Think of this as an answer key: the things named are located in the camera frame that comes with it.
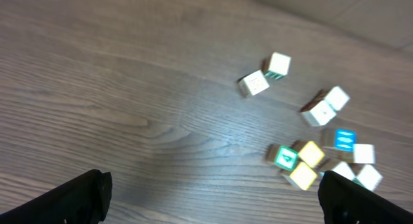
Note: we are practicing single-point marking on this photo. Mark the green number four block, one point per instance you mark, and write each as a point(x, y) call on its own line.
point(282, 156)

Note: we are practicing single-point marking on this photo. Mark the yellow block lower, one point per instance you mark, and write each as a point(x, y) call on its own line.
point(301, 177)

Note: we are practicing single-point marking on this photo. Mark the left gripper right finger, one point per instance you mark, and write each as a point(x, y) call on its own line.
point(344, 201)

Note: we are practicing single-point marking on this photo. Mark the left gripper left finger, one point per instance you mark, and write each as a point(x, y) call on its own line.
point(84, 199)

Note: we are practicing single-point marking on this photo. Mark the white block blue side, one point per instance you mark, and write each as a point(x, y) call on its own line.
point(318, 113)

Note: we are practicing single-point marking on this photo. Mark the blue top block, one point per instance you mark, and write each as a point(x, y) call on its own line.
point(338, 139)

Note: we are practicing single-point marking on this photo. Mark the white block far top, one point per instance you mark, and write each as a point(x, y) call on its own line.
point(336, 98)

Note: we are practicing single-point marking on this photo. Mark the cardboard backdrop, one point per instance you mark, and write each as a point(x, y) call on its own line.
point(386, 22)

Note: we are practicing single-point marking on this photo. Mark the white block green edge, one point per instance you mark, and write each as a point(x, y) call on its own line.
point(368, 177)

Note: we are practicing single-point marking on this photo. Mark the white block green side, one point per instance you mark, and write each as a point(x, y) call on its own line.
point(276, 66)

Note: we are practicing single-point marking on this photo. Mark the white block red side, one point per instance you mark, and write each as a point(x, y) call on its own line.
point(253, 84)

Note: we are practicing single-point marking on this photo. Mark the white block teal side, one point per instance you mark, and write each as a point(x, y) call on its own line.
point(340, 167)

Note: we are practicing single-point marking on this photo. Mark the yellow block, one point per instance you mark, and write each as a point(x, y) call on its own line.
point(308, 152)
point(301, 177)

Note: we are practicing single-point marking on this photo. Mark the yellow block upper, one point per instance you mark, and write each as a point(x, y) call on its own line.
point(308, 152)

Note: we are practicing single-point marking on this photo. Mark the white letter block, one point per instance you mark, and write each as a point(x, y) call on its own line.
point(361, 154)

